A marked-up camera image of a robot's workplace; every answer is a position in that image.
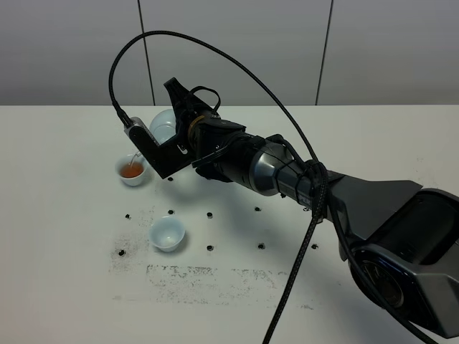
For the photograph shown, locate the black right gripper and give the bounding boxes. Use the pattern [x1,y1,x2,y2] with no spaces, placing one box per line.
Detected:
[164,77,267,185]

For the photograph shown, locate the blue porcelain teapot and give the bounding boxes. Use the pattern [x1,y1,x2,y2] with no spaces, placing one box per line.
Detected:
[125,109,176,172]

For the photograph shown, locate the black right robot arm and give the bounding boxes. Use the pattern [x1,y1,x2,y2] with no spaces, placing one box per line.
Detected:
[165,79,458,343]

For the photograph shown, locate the far blue porcelain teacup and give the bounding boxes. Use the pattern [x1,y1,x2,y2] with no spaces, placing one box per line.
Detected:
[115,153,148,187]

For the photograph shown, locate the blue porcelain teacup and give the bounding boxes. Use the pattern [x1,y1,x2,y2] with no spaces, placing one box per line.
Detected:
[148,216,186,252]
[115,153,148,187]

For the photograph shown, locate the near blue porcelain teacup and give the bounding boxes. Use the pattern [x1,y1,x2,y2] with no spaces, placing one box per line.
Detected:
[148,216,186,252]

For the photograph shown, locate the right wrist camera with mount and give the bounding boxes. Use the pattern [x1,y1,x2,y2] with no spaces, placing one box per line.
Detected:
[121,115,195,179]

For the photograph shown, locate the black braided camera cable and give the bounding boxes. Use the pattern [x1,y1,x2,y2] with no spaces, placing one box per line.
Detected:
[108,30,329,344]

